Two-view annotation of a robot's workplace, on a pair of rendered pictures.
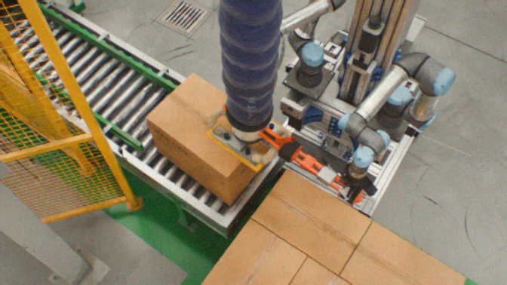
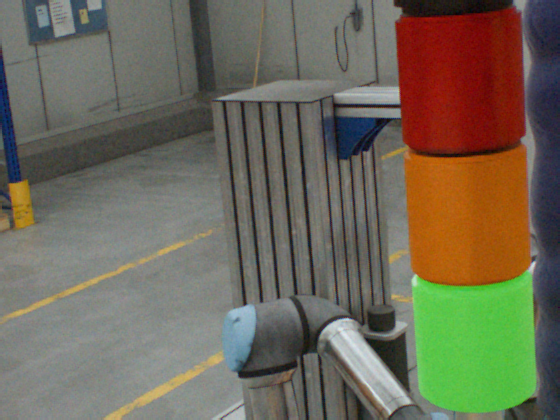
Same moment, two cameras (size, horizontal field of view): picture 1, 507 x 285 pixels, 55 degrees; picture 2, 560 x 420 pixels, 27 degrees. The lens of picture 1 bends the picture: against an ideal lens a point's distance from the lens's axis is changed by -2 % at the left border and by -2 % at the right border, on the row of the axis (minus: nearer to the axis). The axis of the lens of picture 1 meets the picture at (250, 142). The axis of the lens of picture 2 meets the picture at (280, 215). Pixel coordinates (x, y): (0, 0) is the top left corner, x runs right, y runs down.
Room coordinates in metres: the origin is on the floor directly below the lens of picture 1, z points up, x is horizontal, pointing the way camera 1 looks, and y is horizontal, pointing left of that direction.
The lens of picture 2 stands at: (1.67, 1.68, 2.36)
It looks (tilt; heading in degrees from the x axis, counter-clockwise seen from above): 14 degrees down; 274
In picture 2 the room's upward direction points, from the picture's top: 5 degrees counter-clockwise
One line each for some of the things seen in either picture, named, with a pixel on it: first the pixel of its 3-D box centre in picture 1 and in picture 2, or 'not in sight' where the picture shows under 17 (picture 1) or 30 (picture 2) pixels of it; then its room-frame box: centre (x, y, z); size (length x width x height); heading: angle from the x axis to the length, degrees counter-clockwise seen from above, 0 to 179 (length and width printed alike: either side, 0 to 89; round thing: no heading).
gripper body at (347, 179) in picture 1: (353, 176); not in sight; (0.92, -0.44, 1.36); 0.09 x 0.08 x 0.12; 50
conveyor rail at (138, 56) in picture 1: (149, 66); not in sight; (2.18, 0.72, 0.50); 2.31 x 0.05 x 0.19; 55
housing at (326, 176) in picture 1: (326, 176); not in sight; (0.99, -0.35, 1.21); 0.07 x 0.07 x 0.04; 51
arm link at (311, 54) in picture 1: (311, 57); not in sight; (1.69, -0.32, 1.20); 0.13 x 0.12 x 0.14; 24
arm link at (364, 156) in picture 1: (362, 159); not in sight; (0.92, -0.45, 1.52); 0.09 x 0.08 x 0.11; 136
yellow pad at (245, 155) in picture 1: (237, 145); not in sight; (1.21, 0.07, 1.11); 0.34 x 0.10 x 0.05; 51
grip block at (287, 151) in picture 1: (290, 150); not in sight; (1.12, -0.19, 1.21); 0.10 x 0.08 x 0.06; 141
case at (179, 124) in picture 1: (211, 139); not in sight; (1.44, 0.23, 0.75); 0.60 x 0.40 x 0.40; 51
